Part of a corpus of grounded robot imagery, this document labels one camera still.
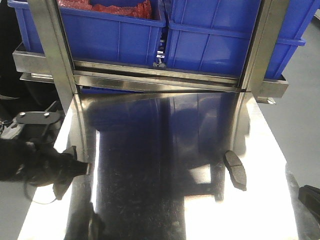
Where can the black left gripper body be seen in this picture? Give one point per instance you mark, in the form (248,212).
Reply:
(28,162)

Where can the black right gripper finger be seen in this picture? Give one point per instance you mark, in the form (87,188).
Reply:
(310,198)

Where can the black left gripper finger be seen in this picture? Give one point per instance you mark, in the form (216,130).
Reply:
(60,188)
(72,166)

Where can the grey brake pad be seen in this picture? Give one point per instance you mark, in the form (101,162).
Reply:
(236,170)

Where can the left blue plastic bin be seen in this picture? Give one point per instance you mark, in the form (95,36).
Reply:
(114,38)

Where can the blue plastic bin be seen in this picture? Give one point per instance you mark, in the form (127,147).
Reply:
(213,36)
(114,38)

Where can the red plastic bag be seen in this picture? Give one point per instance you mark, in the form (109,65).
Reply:
(141,10)

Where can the right blue plastic bin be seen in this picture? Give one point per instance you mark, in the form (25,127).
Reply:
(213,36)

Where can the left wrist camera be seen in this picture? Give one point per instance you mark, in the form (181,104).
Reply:
(33,126)

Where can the stainless steel rack frame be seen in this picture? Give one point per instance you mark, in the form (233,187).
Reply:
(56,65)

